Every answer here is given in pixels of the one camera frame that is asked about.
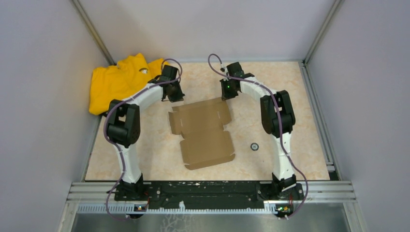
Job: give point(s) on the black garment under shirt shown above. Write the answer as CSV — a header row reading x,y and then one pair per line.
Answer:
x,y
105,114

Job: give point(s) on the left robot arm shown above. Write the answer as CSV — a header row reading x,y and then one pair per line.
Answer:
x,y
122,128

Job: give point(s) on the aluminium frame rail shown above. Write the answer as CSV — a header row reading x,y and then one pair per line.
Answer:
x,y
97,197

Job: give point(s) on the yellow shirt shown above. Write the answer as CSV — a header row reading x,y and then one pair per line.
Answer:
x,y
120,81

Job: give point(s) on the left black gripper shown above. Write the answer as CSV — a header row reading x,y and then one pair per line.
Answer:
x,y
178,96

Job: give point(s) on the brown cardboard box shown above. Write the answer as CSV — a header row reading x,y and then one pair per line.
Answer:
x,y
204,142

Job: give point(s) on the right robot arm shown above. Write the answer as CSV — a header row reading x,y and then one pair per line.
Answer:
x,y
277,116

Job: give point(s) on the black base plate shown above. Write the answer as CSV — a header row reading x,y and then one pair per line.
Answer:
x,y
214,195

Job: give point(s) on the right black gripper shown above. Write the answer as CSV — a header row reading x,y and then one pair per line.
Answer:
x,y
224,94

